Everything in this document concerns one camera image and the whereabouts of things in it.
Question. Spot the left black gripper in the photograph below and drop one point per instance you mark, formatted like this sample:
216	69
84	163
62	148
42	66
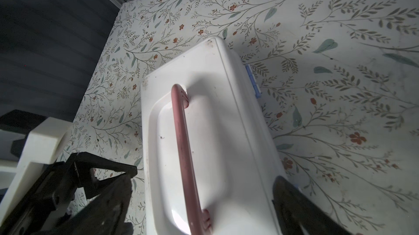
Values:
45	206

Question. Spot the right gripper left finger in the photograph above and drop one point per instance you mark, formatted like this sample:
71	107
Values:
105	215

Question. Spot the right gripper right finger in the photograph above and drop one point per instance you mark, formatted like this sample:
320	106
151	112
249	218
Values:
297	215

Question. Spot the white blue tool box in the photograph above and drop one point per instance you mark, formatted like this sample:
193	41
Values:
234	157

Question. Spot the floral table mat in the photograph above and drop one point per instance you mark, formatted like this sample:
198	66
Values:
339	83

